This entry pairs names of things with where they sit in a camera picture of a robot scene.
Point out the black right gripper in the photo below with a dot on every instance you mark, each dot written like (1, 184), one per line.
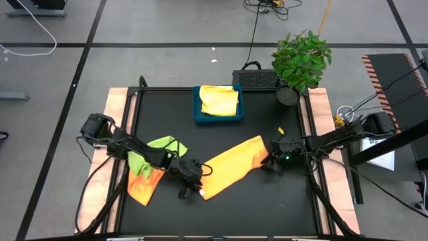
(287, 150)

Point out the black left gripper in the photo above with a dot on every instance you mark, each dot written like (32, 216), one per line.
(189, 172)

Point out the orange microfiber towel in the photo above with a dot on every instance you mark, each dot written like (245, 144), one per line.
(143, 189)
(230, 167)

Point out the green microfiber towel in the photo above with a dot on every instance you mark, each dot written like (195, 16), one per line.
(167, 144)

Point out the yellow microfiber towel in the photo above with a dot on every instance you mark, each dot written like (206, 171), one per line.
(219, 100)

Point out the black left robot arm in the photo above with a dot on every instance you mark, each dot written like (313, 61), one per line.
(133, 147)

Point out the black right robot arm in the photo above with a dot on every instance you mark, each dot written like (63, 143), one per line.
(334, 137)

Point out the small yellow tag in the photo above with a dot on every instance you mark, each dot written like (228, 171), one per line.
(281, 130)

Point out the black plant pot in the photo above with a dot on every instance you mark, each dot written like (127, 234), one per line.
(287, 97)

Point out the wooden table side panel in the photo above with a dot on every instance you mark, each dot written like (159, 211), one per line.
(115, 100)
(319, 107)

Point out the yellow connector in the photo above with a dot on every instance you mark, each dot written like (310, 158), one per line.
(339, 120)

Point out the teal plastic bin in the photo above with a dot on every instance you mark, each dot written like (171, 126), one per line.
(197, 110)

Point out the black mesh computer case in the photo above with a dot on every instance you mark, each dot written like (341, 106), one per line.
(254, 79)

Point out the green leafy plant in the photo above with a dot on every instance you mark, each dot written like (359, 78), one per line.
(301, 60)

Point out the black hazard-striped mat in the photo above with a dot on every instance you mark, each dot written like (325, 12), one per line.
(391, 77)

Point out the grey floor bar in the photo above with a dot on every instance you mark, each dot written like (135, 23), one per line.
(13, 96)

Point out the grey furniture foot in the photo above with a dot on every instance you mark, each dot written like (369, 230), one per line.
(36, 13)

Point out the black table frame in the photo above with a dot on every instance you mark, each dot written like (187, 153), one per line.
(167, 89)

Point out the black camera stand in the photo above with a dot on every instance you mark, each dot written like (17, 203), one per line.
(394, 142)

